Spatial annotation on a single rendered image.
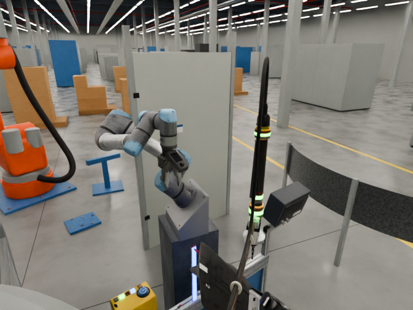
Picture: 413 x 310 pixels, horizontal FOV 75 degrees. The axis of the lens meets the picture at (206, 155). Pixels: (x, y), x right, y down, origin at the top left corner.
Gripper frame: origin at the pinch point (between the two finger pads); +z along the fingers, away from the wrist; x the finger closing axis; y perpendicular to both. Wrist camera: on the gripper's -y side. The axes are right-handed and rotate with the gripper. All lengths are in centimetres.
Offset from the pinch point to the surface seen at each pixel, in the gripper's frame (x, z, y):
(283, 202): -57, 20, -20
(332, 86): -901, 60, 414
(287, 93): -558, 47, 351
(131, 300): 30.5, 35.8, -15.5
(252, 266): -40, 58, -17
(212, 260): 13.8, 1.8, -46.7
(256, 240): 2, -5, -54
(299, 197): -71, 21, -22
